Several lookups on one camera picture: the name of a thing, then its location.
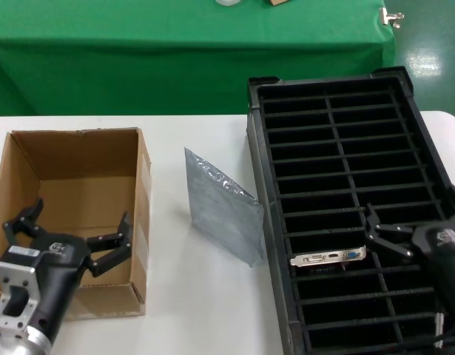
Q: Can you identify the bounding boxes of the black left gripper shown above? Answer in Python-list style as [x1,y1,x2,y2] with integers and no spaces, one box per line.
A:
[2,197,134,344]

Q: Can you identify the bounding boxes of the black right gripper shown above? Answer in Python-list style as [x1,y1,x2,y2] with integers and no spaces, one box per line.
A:
[363,202,455,323]

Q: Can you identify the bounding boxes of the graphics card with metal bracket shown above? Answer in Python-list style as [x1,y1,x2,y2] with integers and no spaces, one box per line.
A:
[289,245,368,274]

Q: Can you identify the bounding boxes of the grey translucent antistatic bag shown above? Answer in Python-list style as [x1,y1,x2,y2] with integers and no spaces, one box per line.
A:
[183,146,266,268]

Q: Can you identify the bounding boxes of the black slotted plastic container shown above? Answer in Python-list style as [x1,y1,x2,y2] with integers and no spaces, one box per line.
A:
[246,66,455,355]

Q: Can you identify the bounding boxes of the brown cardboard box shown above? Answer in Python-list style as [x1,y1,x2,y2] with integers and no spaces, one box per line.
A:
[0,127,153,320]

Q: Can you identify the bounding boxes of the green tablecloth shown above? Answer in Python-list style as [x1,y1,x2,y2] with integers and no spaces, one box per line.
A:
[0,0,397,118]

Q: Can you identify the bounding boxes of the silver metal binder clip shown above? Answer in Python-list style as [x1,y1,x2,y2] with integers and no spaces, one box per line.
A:
[378,7,405,30]

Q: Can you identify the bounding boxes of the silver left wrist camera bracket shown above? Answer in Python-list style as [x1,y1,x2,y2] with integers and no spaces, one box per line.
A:
[0,246,41,331]

